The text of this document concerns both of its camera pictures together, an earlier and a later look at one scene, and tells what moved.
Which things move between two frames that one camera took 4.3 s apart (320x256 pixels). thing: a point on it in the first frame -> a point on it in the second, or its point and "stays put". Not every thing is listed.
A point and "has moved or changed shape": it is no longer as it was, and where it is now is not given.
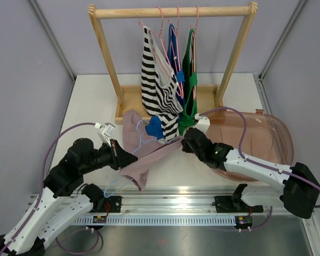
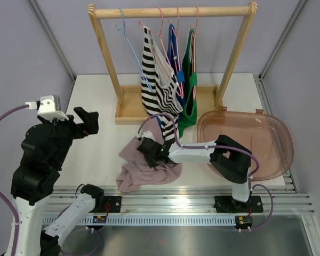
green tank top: (190, 84) stays put
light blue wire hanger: (130, 181) -> (142, 74)
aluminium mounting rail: (178, 203) stays put
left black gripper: (120, 158) -> (82, 129)
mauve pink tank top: (148, 149) has moved or changed shape
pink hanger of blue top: (178, 78) stays put
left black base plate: (112, 204) stays put
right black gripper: (186, 147) -> (151, 163)
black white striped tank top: (160, 92) stays put
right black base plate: (228, 204) stays put
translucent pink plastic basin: (255, 133) stays put
